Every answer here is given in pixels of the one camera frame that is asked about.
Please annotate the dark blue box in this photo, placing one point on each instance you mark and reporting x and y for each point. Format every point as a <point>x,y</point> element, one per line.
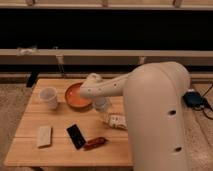
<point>193,99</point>

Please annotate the white paper cup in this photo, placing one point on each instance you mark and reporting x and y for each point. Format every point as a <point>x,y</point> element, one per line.
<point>48,95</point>

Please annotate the long wall rail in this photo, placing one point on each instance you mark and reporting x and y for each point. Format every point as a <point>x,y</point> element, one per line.
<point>100,57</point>

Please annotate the black smartphone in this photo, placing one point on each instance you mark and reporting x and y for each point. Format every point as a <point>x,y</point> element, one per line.
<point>76,136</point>

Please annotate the orange bowl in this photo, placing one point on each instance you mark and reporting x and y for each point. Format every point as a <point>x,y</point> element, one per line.
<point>73,98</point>

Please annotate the wooden table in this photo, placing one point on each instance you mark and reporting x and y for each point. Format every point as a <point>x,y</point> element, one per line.
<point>24,152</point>

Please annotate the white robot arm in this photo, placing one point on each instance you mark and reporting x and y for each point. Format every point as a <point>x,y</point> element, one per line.
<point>152,99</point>

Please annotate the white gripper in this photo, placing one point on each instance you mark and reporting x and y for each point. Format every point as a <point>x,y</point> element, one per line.
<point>101,104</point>

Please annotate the reddish brown oblong object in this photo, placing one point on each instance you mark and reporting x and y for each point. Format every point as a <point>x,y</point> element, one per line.
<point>94,143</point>

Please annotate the beige sponge block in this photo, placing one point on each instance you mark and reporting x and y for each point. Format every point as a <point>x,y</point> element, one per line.
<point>44,136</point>

